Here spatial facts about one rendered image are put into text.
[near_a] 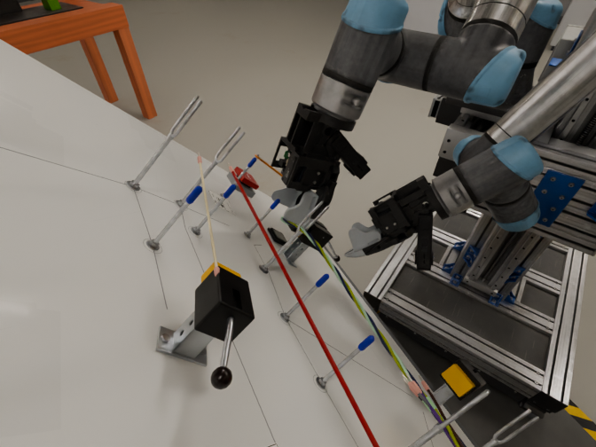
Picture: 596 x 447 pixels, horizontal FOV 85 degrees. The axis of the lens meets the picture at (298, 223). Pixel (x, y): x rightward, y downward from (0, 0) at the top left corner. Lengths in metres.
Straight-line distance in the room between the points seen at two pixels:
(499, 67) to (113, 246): 0.49
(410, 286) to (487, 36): 1.33
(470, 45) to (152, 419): 0.53
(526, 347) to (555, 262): 0.59
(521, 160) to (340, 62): 0.32
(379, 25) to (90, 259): 0.40
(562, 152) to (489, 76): 0.66
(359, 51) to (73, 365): 0.42
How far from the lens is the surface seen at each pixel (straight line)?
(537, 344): 1.80
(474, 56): 0.53
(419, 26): 4.89
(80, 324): 0.28
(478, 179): 0.60
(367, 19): 0.46
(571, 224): 1.24
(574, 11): 6.25
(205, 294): 0.27
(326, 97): 0.47
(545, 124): 0.76
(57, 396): 0.25
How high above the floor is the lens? 1.56
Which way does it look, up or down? 45 degrees down
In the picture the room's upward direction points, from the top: straight up
